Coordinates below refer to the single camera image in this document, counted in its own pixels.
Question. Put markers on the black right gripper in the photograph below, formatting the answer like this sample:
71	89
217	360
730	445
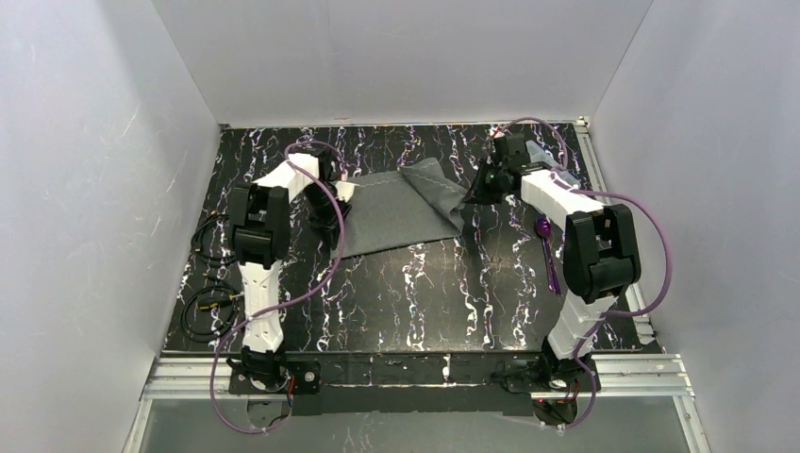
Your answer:
481	185

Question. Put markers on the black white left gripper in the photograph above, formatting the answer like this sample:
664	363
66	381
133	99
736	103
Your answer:
323	209

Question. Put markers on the grey fabric napkin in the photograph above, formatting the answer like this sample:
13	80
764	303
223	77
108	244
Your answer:
413	204

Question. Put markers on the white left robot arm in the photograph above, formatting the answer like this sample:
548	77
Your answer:
259	215

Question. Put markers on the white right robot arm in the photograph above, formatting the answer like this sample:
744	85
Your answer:
575	214

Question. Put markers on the clear plastic screw box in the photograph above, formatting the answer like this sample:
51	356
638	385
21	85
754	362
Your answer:
539	157

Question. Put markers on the purple metal spoon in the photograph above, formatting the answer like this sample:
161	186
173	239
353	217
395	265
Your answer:
544	231

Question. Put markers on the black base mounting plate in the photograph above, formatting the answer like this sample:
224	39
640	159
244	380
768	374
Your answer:
553	409

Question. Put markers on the aluminium front frame rail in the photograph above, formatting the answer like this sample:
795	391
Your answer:
305	373

